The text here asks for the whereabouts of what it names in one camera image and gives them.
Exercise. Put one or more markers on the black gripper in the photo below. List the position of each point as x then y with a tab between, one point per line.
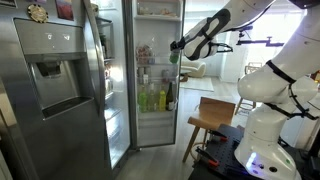
177	44

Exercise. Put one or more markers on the green lime soda can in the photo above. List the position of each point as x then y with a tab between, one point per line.
174	56

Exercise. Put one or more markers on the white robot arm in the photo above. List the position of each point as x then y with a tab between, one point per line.
282	86

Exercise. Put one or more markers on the open refrigerator door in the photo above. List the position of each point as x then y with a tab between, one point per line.
151	26

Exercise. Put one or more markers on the stainless steel refrigerator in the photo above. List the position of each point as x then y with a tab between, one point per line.
64	92

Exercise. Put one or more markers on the cream armchair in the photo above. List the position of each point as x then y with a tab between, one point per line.
196	68

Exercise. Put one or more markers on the yellow drink bottle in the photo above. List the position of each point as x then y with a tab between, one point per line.
162	100

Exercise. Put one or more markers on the dark wine bottle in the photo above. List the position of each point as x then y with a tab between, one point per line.
169	98

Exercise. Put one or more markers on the clear drink bottle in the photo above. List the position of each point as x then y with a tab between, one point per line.
152	105

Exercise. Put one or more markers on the green drink bottle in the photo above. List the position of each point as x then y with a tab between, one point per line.
142	100

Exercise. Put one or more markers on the wooden stool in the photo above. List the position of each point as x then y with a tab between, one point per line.
210	114

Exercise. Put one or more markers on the red photo magnet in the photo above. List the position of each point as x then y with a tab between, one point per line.
64	9

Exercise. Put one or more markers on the round fridge magnet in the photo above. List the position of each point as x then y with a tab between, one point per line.
37	13

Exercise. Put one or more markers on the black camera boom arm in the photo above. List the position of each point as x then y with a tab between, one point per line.
267	42

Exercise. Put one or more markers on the red handled clamp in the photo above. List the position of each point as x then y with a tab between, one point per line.
207	157

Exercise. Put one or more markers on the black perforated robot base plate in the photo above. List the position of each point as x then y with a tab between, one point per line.
222	147

